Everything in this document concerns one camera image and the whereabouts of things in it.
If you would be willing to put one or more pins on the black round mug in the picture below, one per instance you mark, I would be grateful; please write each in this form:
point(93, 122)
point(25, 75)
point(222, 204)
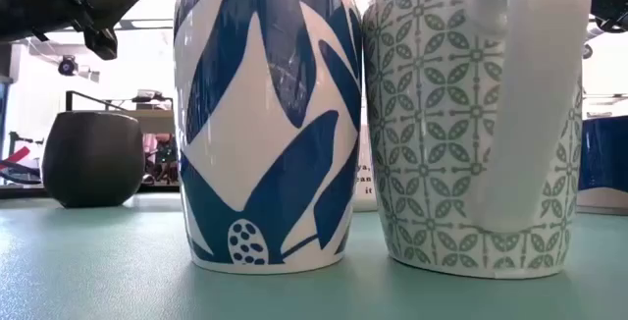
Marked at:
point(93, 158)

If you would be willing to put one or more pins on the blue leaf pattern mug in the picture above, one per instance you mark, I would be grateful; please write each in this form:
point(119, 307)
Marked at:
point(255, 138)

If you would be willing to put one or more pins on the green leaf lattice mug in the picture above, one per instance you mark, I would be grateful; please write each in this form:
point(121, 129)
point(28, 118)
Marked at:
point(432, 114)

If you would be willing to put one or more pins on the white mug pink interior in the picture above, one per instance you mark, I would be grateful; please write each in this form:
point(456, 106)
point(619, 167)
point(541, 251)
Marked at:
point(365, 182)

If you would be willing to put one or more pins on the overhead light bar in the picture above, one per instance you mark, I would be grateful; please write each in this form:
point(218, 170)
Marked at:
point(142, 24)

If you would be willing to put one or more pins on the pink curtain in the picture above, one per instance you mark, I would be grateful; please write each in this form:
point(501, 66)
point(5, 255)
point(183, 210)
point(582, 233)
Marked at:
point(149, 145)

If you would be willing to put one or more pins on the green table mat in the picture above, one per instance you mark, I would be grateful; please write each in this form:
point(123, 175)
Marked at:
point(98, 271)

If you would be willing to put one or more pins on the black ceiling camera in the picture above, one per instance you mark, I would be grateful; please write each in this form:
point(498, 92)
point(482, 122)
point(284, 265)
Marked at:
point(68, 65)
point(587, 51)

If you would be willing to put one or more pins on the wooden shelf black frame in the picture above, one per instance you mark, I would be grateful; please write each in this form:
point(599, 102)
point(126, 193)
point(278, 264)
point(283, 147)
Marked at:
point(147, 120)

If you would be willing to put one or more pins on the black aluminium table frame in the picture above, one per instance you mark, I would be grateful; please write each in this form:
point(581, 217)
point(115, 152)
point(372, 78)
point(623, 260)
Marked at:
point(19, 191)

